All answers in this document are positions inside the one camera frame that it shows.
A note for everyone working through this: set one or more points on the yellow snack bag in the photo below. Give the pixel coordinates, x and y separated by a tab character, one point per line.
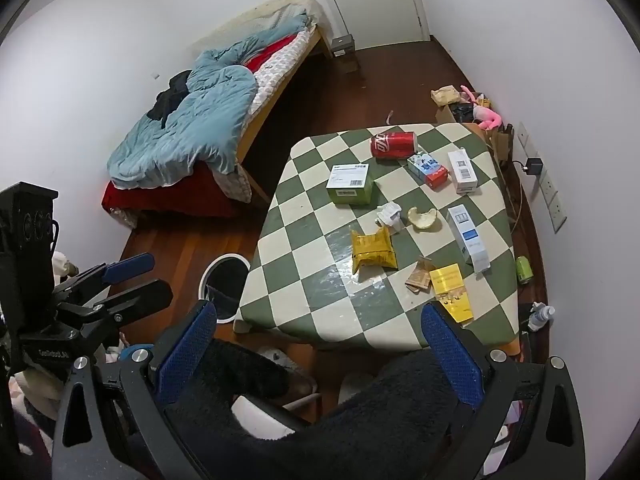
373	250

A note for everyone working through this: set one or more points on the brown crumpled wrapper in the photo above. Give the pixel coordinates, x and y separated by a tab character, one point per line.
419	280

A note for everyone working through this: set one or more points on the white door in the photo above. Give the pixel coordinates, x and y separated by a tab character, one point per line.
379	23

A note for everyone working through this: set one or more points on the white round trash bin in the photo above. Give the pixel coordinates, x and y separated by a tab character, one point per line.
222	284

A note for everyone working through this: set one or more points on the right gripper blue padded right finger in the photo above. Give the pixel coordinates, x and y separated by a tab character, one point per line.
459	353

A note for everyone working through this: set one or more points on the pink plush toy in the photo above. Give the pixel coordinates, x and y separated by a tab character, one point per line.
486	118

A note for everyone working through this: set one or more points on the white barcode box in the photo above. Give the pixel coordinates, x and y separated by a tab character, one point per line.
462	172

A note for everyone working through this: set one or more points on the red cola can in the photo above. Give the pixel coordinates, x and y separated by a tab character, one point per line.
394	145

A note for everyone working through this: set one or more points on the grey box by door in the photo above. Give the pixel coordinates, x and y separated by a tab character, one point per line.
342	45

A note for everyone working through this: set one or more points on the wall socket strip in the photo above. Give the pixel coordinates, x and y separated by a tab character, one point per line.
544	184

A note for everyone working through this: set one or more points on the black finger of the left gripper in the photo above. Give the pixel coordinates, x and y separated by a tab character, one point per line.
131	305

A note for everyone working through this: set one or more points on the green can on floor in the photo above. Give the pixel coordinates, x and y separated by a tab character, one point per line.
524	271

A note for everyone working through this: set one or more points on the crumpled white paper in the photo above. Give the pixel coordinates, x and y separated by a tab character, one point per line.
389	215

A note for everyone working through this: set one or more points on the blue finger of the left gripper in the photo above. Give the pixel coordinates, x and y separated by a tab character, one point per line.
92	282

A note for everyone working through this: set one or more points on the tall white blue box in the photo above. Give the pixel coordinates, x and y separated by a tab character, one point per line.
468	238

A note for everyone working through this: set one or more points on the green white checkered tablecloth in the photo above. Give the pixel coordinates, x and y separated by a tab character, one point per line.
301	283

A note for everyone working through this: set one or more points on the wooden bed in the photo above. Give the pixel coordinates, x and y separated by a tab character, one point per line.
273	68

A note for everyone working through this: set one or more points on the light blue duvet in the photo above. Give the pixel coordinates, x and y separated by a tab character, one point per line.
207	125

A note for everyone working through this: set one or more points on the red blanket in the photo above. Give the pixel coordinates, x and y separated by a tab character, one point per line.
197	195

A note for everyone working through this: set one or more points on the black clothing on bed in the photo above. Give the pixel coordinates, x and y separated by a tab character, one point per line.
167	102

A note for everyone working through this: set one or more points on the green white cardboard box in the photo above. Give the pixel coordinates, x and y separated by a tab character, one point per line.
350	184

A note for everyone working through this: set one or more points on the black power adapter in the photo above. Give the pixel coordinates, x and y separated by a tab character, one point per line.
533	166

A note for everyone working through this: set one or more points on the small white bottle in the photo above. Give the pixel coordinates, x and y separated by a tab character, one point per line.
540	315

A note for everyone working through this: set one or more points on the blue red milk carton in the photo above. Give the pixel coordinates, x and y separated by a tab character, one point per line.
427	170

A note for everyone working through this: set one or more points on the pale fruit peel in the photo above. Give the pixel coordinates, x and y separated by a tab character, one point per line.
423	220

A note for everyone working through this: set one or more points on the yellow cigarette box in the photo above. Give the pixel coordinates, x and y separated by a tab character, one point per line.
450	291

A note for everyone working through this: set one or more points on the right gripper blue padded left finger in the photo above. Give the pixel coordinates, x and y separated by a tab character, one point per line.
178	351

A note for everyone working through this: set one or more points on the beige snack package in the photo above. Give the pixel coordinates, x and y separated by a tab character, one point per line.
445	96

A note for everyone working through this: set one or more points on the cardboard box with clutter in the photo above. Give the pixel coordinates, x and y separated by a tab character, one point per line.
500	141

